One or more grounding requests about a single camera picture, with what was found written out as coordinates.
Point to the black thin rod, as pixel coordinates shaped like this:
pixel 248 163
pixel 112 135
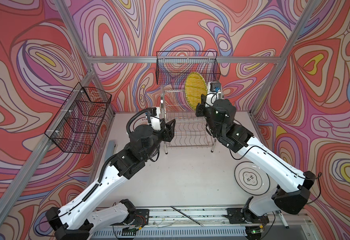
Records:
pixel 187 216

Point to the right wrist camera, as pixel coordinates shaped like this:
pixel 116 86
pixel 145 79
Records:
pixel 215 88

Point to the black wire basket wall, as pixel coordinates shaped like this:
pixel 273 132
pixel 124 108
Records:
pixel 83 114
pixel 173 67

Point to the black wire basket left wall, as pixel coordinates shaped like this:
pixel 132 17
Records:
pixel 83 114

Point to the black wire basket back wall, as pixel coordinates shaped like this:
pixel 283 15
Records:
pixel 173 67

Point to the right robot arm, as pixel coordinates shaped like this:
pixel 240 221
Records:
pixel 292 192

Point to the black marker pen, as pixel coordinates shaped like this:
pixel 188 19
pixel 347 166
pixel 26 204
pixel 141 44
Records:
pixel 283 220

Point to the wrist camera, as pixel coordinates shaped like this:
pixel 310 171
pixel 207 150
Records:
pixel 154 119
pixel 215 88

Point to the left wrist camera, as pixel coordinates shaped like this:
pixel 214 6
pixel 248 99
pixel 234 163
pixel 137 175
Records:
pixel 154 119

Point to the white black-rim plate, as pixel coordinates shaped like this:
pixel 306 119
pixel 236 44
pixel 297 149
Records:
pixel 252 179

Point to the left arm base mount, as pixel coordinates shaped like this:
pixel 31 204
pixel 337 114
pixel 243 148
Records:
pixel 140 217

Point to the silver two-tier dish rack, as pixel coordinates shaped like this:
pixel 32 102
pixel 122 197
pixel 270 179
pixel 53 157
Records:
pixel 190 130

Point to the orange sunburst plate left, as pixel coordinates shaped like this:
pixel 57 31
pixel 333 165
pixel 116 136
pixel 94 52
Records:
pixel 142 120

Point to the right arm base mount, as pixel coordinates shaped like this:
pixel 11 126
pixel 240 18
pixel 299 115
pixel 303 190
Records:
pixel 240 216

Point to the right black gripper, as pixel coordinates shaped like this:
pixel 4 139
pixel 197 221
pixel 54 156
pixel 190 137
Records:
pixel 199 112

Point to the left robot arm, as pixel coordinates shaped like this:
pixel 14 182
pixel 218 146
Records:
pixel 79 220

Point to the yellow woven pattern plate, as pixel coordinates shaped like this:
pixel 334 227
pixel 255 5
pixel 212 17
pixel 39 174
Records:
pixel 194 87

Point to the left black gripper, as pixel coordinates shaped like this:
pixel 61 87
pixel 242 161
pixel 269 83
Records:
pixel 167 134

